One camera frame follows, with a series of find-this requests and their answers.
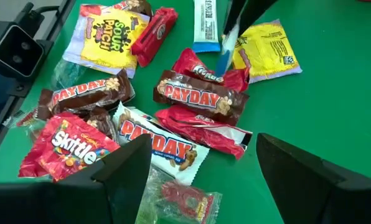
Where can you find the black table-level camera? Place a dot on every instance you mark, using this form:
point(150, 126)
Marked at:
point(14, 51)

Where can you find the clear Jolly Rancher packet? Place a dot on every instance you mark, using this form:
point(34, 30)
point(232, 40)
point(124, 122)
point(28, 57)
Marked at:
point(25, 119)
point(188, 202)
point(67, 74)
point(145, 214)

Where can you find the red Skittles bag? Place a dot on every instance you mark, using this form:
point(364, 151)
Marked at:
point(70, 146)

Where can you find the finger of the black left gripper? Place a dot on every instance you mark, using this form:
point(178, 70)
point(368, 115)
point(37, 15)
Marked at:
point(255, 12)
point(234, 12)

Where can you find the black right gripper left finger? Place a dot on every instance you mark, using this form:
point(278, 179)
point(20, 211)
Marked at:
point(79, 202)

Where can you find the yellow Sour Patch bag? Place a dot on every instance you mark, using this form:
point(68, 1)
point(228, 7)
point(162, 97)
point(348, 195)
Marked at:
point(106, 40)
point(266, 49)

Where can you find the white Hershey's cookies bar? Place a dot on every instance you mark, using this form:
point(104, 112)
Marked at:
point(205, 25)
point(226, 56)

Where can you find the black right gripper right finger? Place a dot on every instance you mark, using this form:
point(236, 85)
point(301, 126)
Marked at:
point(313, 199)

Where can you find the white PayDay bar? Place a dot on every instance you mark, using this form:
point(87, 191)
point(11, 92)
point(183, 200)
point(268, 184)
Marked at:
point(167, 147)

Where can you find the red KitKat bar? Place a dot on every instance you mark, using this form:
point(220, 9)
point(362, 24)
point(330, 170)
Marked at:
point(204, 132)
point(154, 34)
point(191, 65)

